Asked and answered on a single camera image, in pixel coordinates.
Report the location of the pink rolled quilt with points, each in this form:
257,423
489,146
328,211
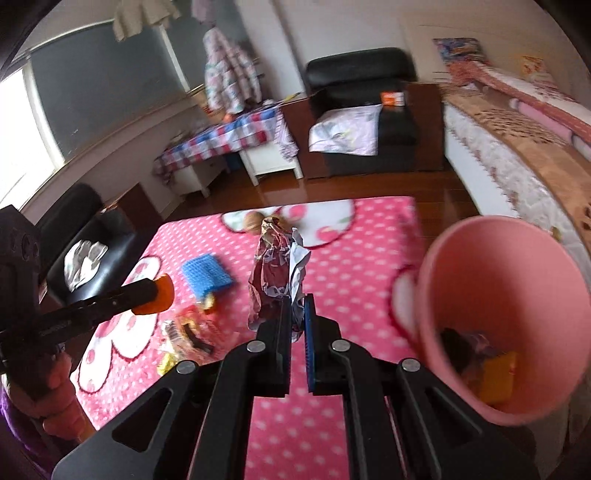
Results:
549,120

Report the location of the white crumpled cloth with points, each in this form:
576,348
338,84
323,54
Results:
83,263

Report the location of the window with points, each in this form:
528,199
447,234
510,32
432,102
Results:
92,92

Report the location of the hanging puffy jacket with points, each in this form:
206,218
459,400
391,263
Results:
231,74

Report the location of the cream hanging cloth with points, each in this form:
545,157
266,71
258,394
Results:
138,21

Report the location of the pink plastic bucket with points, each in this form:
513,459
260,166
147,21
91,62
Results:
485,277

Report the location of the small orange box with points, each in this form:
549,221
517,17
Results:
393,99

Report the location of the brown walnut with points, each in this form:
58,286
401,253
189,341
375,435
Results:
254,221

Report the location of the yellow flower pillow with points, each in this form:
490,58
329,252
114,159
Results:
534,67

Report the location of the checkered cloth side table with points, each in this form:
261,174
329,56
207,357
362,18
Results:
221,138

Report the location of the blue knitted pad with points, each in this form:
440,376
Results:
207,274

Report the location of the person's left hand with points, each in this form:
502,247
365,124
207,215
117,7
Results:
60,406

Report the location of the yellow clear wrapper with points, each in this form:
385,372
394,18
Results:
184,332

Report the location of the pink polka dot blanket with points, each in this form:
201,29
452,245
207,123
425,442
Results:
346,258

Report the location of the floral pillowcase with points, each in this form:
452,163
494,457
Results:
344,131

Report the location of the colourful cartoon pillow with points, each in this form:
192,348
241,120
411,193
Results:
459,50

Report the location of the brown floral bed sheet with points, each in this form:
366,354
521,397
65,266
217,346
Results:
531,147

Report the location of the yellow knitted pad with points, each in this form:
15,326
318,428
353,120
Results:
498,378

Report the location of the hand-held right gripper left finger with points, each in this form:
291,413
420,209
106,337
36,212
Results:
272,360

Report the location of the black leather armchair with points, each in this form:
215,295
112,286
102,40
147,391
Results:
360,74

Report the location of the black knitted pad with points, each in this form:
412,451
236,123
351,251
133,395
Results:
457,350

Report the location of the person's left forearm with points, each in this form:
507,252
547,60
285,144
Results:
18,438

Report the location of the white desk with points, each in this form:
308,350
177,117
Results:
272,161

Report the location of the yellow snack packet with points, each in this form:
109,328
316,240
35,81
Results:
167,364

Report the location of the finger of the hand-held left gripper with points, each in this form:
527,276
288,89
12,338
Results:
101,304

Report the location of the black leather sofa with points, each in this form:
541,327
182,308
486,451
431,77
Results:
111,244

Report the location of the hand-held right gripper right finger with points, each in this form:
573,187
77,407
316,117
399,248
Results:
310,341

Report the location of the foil wrapper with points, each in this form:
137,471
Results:
272,277

